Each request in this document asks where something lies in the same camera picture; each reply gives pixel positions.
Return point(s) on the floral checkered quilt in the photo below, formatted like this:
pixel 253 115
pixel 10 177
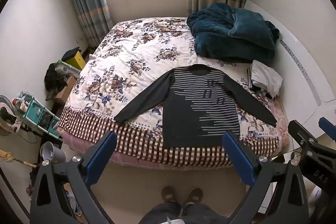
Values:
pixel 131 56

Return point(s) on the black bag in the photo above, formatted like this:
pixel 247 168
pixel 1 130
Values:
pixel 53 79

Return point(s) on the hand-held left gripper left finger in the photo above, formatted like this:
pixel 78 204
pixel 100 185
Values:
pixel 101 158

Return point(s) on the folded white clothes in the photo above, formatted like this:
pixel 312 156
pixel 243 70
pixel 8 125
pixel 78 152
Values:
pixel 267 78

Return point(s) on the teal plush blanket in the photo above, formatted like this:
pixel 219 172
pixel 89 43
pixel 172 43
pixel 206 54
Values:
pixel 225 35

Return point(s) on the dark striped sweater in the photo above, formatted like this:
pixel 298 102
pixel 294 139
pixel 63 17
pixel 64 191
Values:
pixel 183 111

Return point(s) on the teal storage rack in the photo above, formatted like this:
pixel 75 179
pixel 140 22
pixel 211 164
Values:
pixel 39 113

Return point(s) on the person's right shoe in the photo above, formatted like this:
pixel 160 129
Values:
pixel 194 196

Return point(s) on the cardboard box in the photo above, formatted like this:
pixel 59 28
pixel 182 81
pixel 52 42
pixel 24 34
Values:
pixel 67 88

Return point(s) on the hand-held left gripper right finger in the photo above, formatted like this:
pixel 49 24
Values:
pixel 239 158

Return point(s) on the person's shoe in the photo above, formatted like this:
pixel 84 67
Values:
pixel 194 196
pixel 168 195

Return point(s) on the grey plastic cup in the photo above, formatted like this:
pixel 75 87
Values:
pixel 52 153

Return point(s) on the person's left shoe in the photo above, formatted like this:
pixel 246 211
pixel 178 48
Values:
pixel 168 195

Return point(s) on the person's right leg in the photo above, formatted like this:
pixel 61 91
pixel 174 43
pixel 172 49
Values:
pixel 202 214

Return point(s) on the white wall outlet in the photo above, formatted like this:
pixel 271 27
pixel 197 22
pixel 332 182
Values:
pixel 80 40

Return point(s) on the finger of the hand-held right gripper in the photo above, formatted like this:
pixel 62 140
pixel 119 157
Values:
pixel 328 127
pixel 304 138

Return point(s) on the white headboard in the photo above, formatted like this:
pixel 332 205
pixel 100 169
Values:
pixel 302 69

